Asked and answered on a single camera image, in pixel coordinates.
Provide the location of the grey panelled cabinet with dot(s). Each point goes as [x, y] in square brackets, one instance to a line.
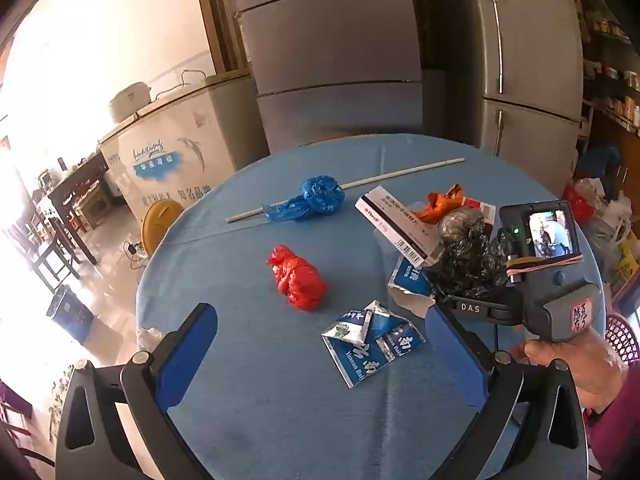
[330, 60]

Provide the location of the red and white box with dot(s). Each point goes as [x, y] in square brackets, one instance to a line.
[482, 210]

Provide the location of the white chest freezer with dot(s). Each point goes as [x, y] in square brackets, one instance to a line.
[170, 160]

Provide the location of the dark wooden table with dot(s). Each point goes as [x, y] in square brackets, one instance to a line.
[75, 180]

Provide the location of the dark wooden chair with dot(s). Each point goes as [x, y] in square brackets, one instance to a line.
[50, 255]

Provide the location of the white medicine box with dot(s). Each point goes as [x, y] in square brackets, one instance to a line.
[395, 225]

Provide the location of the white plastic bags pile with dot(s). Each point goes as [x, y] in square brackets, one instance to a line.
[607, 220]

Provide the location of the red plastic basket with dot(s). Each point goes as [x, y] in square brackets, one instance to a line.
[622, 337]

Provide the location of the wooden shelf cabinet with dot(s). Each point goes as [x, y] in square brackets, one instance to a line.
[600, 125]

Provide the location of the large blue sack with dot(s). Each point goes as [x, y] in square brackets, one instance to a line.
[600, 160]

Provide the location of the white rice cooker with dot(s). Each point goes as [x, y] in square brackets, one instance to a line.
[130, 102]

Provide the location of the person's right hand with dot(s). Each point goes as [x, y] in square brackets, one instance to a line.
[595, 365]

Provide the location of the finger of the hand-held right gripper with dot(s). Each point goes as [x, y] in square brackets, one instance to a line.
[490, 312]

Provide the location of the grey refrigerator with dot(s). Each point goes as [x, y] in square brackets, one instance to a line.
[530, 60]

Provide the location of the thin white stick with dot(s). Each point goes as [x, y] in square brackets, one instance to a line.
[235, 217]

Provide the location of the torn blue white carton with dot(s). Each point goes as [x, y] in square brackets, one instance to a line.
[407, 280]

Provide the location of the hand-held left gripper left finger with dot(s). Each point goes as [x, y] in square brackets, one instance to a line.
[182, 360]

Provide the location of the yellow round lid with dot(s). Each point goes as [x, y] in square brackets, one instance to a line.
[160, 220]

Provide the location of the person's right forearm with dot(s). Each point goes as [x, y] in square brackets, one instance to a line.
[615, 430]

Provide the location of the large red sack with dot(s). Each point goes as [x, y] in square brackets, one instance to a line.
[577, 205]

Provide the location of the white power strip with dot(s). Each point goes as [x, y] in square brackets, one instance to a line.
[134, 249]

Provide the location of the blue tablecloth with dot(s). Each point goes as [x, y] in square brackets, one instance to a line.
[240, 270]

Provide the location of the black plastic bag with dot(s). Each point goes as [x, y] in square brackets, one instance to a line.
[465, 260]

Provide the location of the orange plastic bag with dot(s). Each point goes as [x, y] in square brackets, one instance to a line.
[440, 205]

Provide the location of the blue plastic bag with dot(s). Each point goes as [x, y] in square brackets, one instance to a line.
[320, 195]

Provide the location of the red plastic bag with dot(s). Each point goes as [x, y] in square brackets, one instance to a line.
[300, 280]

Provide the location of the crumpled blue white carton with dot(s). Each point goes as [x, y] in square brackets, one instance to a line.
[360, 345]

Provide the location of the white tissue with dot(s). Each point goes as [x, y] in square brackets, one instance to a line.
[149, 337]

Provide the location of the blue trash bin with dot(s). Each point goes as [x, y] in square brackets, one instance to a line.
[70, 312]

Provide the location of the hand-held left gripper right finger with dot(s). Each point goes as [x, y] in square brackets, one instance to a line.
[455, 360]

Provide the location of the row of shelf goods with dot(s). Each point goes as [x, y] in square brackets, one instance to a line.
[620, 75]

